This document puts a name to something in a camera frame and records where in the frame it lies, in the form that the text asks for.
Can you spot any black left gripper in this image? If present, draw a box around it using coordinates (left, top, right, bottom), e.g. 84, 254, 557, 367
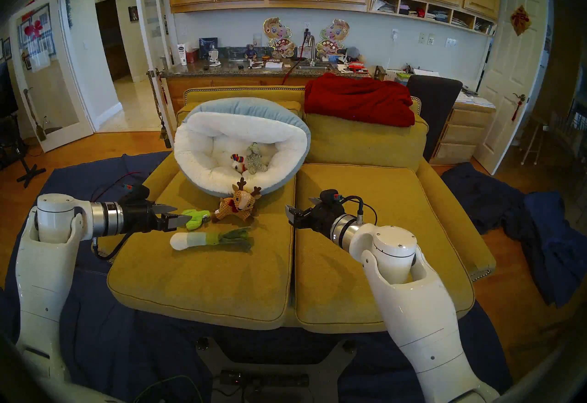
122, 200, 193, 234

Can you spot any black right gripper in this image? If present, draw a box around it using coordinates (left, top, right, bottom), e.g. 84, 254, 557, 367
285, 197, 345, 236

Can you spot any white green leek plush toy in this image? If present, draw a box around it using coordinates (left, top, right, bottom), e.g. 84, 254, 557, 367
170, 228, 254, 251

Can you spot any grey rope bunny toy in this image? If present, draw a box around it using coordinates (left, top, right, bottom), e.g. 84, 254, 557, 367
245, 142, 269, 174

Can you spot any white blue plush dog bed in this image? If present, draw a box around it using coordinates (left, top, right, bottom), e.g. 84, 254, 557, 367
173, 97, 311, 198

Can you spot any green cactus plush toy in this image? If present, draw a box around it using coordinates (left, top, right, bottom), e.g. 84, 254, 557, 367
180, 209, 211, 231

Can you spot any orange reindeer plush toy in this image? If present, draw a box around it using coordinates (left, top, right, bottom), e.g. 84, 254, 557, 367
212, 178, 262, 222

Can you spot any yellow sofa seat cushion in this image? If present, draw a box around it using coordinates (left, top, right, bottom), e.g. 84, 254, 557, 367
107, 171, 296, 330
293, 164, 475, 334

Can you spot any red blanket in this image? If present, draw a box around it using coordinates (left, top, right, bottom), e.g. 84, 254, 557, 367
304, 73, 416, 127

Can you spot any navy blue floor cloth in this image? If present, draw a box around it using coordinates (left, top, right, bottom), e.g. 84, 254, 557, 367
0, 151, 514, 403

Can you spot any black floor stand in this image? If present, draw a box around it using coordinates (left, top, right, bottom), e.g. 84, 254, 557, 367
9, 132, 47, 188

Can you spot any mustard yellow sofa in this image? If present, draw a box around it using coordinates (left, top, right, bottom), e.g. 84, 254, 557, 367
106, 86, 497, 334

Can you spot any granite counter wooden base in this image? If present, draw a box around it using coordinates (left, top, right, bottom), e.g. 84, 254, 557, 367
158, 58, 381, 114

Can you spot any black office chair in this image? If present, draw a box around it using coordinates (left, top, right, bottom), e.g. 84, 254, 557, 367
406, 75, 464, 162

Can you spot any white glass french door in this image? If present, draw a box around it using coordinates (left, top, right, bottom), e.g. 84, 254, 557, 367
9, 0, 94, 153
132, 0, 177, 141

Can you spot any wooden drawer unit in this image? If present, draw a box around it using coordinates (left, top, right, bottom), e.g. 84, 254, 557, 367
430, 102, 497, 166

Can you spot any white paper stack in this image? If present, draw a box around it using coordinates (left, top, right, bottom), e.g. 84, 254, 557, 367
456, 91, 497, 109

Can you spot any white panel door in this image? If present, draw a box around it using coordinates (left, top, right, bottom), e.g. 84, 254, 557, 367
472, 0, 549, 176

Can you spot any crumpled dark blue blanket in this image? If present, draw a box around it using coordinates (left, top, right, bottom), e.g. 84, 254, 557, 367
441, 163, 587, 309

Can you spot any red diamond door decoration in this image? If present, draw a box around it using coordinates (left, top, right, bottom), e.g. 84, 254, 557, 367
510, 5, 532, 37

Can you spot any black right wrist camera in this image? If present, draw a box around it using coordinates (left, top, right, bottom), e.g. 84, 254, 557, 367
319, 189, 345, 208

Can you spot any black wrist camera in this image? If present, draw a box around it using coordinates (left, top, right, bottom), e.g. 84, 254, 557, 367
319, 189, 345, 208
118, 184, 150, 204

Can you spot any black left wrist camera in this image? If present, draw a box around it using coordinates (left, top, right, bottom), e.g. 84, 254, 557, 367
118, 184, 150, 204

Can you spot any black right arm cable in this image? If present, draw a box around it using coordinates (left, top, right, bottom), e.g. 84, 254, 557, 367
342, 196, 379, 226

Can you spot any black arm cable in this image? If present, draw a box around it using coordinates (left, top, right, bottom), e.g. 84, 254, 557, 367
92, 232, 133, 261
342, 196, 379, 226

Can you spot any red floor cable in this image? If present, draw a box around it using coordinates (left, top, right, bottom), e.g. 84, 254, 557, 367
94, 171, 143, 201

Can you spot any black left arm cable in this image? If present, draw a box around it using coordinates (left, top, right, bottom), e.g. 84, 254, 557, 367
92, 232, 133, 261

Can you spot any hanging chain tassel ornament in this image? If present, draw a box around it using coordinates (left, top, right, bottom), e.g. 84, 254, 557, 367
147, 70, 172, 149

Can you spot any green floor cable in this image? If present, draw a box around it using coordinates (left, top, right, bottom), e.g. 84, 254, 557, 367
133, 375, 205, 403

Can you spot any grey robot base frame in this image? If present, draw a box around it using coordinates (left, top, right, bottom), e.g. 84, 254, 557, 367
196, 337, 357, 403

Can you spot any cartoon child wall decoration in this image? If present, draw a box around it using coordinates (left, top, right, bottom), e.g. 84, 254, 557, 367
263, 17, 295, 59
316, 18, 350, 59

